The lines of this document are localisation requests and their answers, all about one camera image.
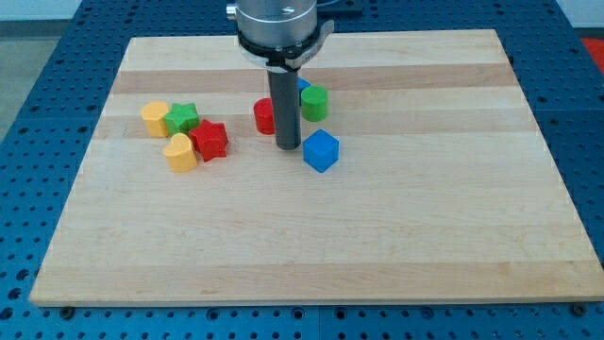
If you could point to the yellow heart block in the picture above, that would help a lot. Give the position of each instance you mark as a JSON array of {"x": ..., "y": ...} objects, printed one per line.
[{"x": 179, "y": 153}]

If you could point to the green star block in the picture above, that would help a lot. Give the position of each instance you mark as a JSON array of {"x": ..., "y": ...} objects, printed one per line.
[{"x": 181, "y": 118}]

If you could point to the blue triangle block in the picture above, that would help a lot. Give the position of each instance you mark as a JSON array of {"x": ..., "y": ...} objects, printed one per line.
[{"x": 302, "y": 85}]

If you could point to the red cylinder block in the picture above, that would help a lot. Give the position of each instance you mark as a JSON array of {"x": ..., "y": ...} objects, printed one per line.
[{"x": 264, "y": 118}]

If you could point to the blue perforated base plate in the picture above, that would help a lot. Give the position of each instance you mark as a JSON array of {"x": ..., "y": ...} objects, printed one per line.
[{"x": 44, "y": 147}]

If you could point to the yellow hexagon block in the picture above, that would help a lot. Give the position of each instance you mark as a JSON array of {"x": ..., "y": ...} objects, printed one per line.
[{"x": 153, "y": 114}]

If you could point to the green cylinder block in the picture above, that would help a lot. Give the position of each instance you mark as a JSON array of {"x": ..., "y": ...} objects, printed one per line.
[{"x": 314, "y": 103}]

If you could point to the red star block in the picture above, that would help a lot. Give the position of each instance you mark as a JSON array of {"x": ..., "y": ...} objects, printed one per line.
[{"x": 210, "y": 140}]

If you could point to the light wooden board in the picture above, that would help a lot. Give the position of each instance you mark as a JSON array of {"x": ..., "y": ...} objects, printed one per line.
[{"x": 444, "y": 191}]

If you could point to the blue cube block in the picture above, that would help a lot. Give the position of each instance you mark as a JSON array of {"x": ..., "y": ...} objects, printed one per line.
[{"x": 321, "y": 150}]

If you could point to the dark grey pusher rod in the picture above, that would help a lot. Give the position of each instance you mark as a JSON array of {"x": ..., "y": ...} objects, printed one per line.
[{"x": 285, "y": 101}]

